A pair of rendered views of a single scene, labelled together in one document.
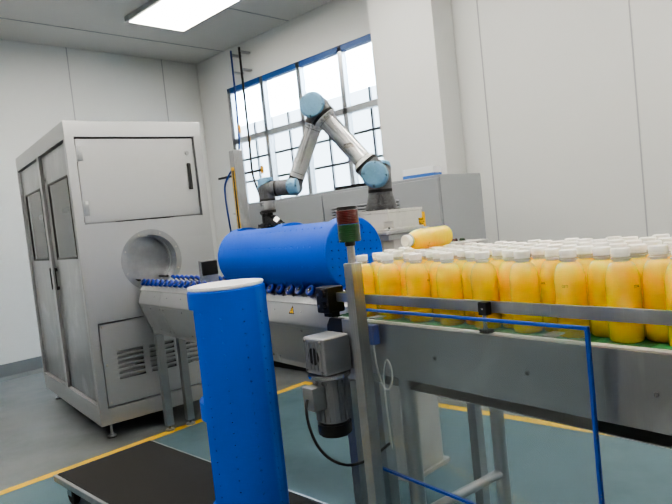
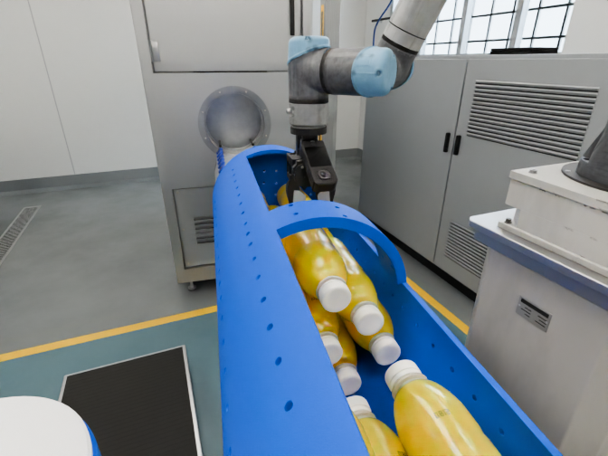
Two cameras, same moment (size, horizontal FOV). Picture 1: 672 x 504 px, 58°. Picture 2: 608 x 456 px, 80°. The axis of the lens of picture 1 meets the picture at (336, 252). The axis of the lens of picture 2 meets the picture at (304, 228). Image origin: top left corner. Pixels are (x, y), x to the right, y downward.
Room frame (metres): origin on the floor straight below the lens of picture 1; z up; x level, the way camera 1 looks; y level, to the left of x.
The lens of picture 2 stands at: (2.18, 0.02, 1.42)
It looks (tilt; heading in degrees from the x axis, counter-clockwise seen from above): 25 degrees down; 23
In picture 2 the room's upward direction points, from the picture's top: straight up
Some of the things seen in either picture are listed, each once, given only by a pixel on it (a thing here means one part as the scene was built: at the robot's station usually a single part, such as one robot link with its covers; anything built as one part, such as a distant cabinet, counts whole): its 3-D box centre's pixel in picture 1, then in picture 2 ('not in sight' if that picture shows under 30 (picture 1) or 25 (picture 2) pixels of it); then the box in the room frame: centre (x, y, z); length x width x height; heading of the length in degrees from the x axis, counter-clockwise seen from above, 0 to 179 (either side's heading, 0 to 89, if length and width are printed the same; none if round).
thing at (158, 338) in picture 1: (164, 382); not in sight; (3.81, 1.18, 0.31); 0.06 x 0.06 x 0.63; 37
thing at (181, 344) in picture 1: (185, 377); not in sight; (3.90, 1.06, 0.31); 0.06 x 0.06 x 0.63; 37
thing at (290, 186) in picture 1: (287, 187); (363, 71); (2.85, 0.19, 1.40); 0.11 x 0.11 x 0.08; 79
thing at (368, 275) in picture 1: (364, 287); not in sight; (1.99, -0.08, 0.99); 0.07 x 0.07 x 0.19
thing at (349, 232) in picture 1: (349, 232); not in sight; (1.71, -0.04, 1.18); 0.06 x 0.06 x 0.05
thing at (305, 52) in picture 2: (266, 189); (309, 70); (2.85, 0.29, 1.40); 0.09 x 0.08 x 0.11; 79
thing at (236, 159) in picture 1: (251, 291); (325, 201); (3.62, 0.53, 0.85); 0.06 x 0.06 x 1.70; 37
